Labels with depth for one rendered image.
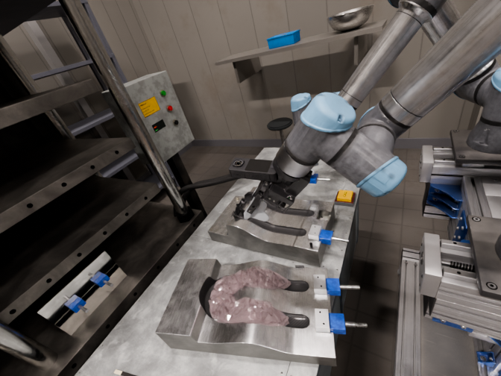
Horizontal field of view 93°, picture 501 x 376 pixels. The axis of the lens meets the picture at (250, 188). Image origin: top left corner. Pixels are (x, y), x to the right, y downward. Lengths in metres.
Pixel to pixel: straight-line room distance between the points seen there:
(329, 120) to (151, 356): 0.86
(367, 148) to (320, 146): 0.07
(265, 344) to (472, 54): 0.72
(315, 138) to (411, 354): 1.21
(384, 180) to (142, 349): 0.88
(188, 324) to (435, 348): 1.11
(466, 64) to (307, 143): 0.24
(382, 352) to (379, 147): 1.38
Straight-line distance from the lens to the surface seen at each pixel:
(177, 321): 0.84
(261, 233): 0.96
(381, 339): 1.71
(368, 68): 0.83
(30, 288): 1.13
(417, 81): 0.50
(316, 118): 0.40
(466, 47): 0.48
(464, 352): 1.55
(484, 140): 1.11
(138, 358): 1.00
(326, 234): 0.90
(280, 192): 0.53
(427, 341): 1.53
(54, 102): 1.11
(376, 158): 0.42
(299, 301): 0.81
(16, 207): 1.05
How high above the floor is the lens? 1.57
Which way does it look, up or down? 34 degrees down
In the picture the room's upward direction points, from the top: 17 degrees counter-clockwise
